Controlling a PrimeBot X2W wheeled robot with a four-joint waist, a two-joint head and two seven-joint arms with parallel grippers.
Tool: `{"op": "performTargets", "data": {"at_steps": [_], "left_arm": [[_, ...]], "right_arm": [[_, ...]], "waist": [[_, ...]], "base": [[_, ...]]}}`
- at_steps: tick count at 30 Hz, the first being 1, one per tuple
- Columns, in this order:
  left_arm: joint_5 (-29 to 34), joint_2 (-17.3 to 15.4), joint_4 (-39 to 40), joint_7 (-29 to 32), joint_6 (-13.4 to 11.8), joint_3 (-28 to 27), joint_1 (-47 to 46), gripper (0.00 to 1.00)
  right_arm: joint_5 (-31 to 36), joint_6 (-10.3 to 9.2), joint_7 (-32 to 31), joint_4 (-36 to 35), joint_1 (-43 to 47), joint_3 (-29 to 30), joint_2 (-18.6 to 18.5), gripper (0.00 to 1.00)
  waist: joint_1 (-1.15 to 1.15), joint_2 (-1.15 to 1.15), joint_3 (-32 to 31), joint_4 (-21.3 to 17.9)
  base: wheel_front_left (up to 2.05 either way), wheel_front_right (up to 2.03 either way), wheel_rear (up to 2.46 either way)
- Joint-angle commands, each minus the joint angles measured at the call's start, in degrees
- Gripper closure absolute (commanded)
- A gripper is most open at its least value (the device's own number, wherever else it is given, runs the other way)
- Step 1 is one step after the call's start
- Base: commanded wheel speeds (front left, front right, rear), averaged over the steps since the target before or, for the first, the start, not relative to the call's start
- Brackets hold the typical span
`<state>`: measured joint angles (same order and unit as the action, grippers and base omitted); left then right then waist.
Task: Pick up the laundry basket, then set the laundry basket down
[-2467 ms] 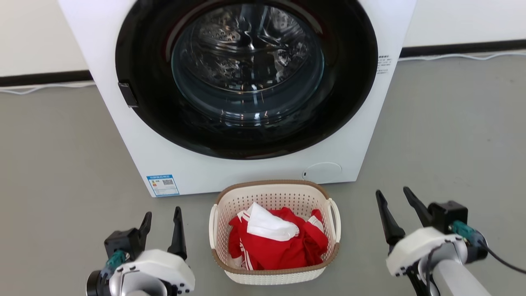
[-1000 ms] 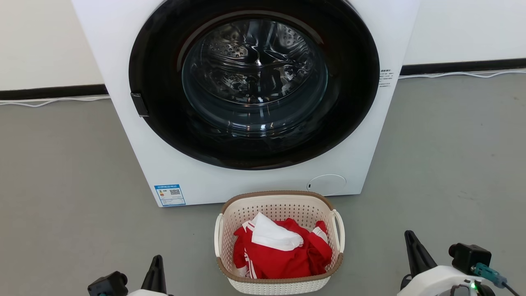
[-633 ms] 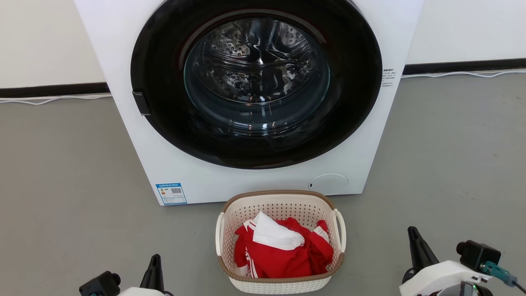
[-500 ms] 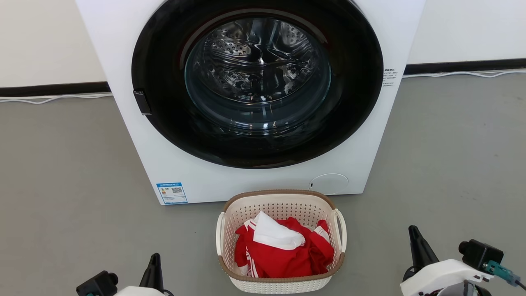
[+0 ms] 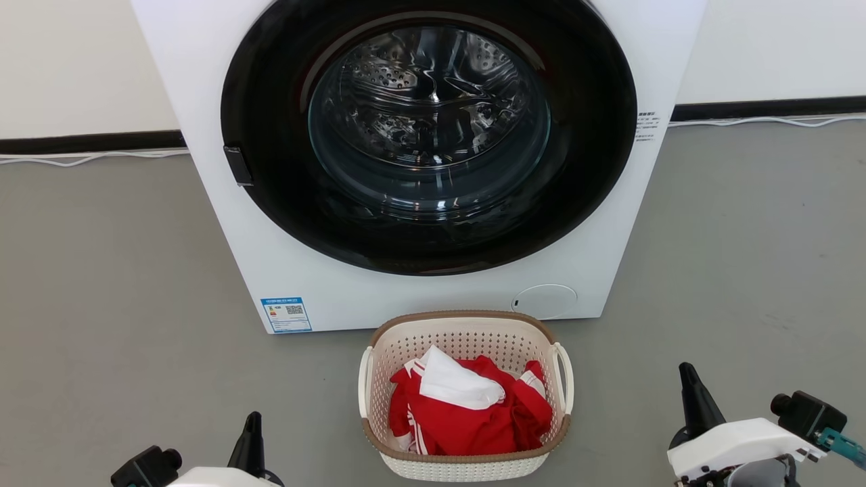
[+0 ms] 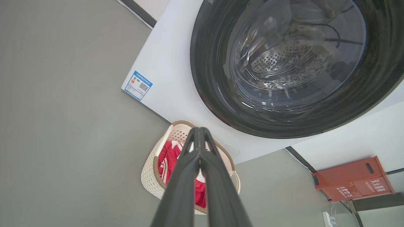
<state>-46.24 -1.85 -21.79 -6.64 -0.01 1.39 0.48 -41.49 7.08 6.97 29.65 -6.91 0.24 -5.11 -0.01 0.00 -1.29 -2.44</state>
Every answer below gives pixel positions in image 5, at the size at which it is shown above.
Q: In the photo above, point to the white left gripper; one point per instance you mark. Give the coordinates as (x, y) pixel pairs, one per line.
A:
(223, 479)

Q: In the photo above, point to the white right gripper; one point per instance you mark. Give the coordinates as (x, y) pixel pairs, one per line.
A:
(737, 443)

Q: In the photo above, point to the cream perforated laundry basket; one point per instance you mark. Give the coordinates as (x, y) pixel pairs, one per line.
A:
(467, 333)

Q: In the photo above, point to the blue energy label sticker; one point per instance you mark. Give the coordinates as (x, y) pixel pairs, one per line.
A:
(286, 315)

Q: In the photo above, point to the round white filter cover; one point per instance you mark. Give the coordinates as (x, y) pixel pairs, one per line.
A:
(545, 302)

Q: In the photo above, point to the white cloth garment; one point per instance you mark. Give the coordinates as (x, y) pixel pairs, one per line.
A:
(453, 382)

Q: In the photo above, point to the red garment with white stripes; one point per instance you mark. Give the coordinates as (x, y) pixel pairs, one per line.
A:
(467, 429)

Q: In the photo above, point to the white front-load washing machine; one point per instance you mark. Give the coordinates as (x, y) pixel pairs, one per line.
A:
(419, 301)

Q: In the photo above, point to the printed text label on washer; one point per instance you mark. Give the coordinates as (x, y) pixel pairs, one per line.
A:
(647, 126)

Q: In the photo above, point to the round black glass washer door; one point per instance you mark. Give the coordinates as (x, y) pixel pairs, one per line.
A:
(270, 135)

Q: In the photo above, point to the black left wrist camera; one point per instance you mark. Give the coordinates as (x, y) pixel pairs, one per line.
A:
(145, 468)

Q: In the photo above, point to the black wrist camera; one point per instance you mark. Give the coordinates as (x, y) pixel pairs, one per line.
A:
(808, 412)
(145, 468)

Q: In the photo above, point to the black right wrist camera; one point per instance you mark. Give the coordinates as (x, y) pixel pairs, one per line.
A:
(808, 412)

